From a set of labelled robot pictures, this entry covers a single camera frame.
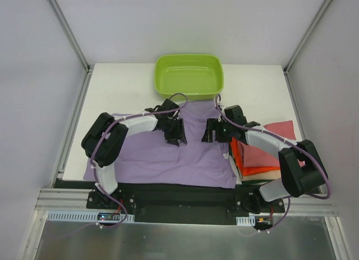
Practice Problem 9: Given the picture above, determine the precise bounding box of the dark green folded t shirt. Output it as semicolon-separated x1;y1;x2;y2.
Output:
229;144;276;185

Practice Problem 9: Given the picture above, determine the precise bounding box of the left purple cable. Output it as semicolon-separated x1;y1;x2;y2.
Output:
89;93;188;232

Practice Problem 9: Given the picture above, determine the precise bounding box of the purple t shirt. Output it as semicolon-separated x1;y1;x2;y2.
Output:
83;100;237;189

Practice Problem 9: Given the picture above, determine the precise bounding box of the green plastic basin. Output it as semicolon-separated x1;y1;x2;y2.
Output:
154;54;224;101

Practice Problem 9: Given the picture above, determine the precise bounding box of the beige folded t shirt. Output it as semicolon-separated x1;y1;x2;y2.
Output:
241;170;281;183

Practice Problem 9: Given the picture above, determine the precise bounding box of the controller board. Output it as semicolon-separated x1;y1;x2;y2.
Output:
47;211;135;228
236;215;274;238

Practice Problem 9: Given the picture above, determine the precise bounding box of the left aluminium frame post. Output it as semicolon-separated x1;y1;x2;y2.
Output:
42;0;95;74

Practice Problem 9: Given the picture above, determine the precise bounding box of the orange folded t shirt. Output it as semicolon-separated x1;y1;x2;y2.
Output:
230;138;281;181

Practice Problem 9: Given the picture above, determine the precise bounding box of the aluminium frame post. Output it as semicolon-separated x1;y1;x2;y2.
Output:
282;0;339;75
42;0;95;74

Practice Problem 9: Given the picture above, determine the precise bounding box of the pink folded t shirt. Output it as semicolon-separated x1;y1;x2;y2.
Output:
238;120;296;168

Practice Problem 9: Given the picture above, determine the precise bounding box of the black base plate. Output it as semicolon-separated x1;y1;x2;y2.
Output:
54;180;289;226

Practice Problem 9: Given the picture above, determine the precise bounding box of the right aluminium frame post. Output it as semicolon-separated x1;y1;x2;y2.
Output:
282;0;339;75

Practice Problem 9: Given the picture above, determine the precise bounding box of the right controller board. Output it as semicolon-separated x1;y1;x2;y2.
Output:
236;215;274;238

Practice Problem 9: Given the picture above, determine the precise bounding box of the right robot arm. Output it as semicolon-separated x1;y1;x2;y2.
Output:
202;105;332;212

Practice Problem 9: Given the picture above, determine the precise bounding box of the left controller board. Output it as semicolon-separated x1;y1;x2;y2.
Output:
47;211;135;228

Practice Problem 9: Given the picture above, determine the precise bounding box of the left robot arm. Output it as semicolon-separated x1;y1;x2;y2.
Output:
81;99;187;209

